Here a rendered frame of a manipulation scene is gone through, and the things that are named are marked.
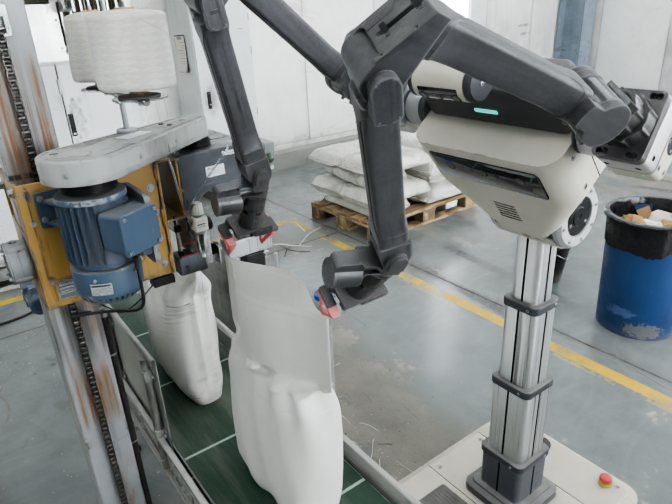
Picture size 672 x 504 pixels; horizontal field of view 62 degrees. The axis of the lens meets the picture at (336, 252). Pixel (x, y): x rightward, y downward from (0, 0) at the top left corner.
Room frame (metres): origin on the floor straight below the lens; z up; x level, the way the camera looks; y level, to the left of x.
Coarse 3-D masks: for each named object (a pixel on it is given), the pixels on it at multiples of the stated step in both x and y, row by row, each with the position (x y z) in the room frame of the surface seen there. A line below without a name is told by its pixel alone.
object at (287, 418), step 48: (240, 288) 1.40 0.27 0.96; (288, 288) 1.32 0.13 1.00; (240, 336) 1.35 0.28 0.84; (288, 336) 1.13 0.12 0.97; (240, 384) 1.27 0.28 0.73; (288, 384) 1.13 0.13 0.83; (240, 432) 1.29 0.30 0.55; (288, 432) 1.10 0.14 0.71; (336, 432) 1.12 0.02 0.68; (288, 480) 1.09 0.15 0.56; (336, 480) 1.11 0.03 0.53
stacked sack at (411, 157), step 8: (408, 152) 4.29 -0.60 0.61; (416, 152) 4.29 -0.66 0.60; (424, 152) 4.32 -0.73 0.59; (344, 160) 4.25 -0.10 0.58; (352, 160) 4.18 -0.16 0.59; (360, 160) 4.12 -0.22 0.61; (408, 160) 4.16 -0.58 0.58; (416, 160) 4.20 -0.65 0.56; (424, 160) 4.25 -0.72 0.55; (344, 168) 4.19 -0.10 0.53; (352, 168) 4.14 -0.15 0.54; (360, 168) 4.07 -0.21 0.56
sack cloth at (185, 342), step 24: (144, 288) 1.80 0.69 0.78; (168, 288) 1.66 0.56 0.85; (192, 288) 1.64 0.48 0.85; (144, 312) 1.87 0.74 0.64; (168, 312) 1.66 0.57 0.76; (192, 312) 1.66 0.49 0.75; (168, 336) 1.66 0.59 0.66; (192, 336) 1.67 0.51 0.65; (216, 336) 1.77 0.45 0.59; (168, 360) 1.68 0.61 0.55; (192, 360) 1.66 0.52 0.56; (216, 360) 1.72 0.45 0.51; (192, 384) 1.64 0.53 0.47; (216, 384) 1.70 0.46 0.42
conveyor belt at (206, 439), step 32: (128, 320) 2.28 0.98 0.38; (224, 352) 1.97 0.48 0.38; (160, 384) 1.77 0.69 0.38; (224, 384) 1.75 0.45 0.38; (192, 416) 1.58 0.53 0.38; (224, 416) 1.57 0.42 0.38; (192, 448) 1.42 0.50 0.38; (224, 448) 1.41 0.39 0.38; (224, 480) 1.28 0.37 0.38; (352, 480) 1.25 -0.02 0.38
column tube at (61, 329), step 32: (0, 0) 1.30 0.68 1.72; (0, 64) 1.28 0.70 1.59; (32, 64) 1.32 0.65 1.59; (0, 96) 1.27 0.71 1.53; (32, 96) 1.31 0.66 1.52; (0, 128) 1.26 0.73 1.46; (32, 128) 1.30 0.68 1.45; (0, 160) 1.31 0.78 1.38; (64, 320) 1.27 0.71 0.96; (96, 320) 1.32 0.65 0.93; (64, 352) 1.26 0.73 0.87; (96, 352) 1.30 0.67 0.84; (64, 384) 1.33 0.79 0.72; (96, 416) 1.28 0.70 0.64; (96, 448) 1.27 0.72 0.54; (128, 448) 1.32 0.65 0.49; (96, 480) 1.26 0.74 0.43; (128, 480) 1.30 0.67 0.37
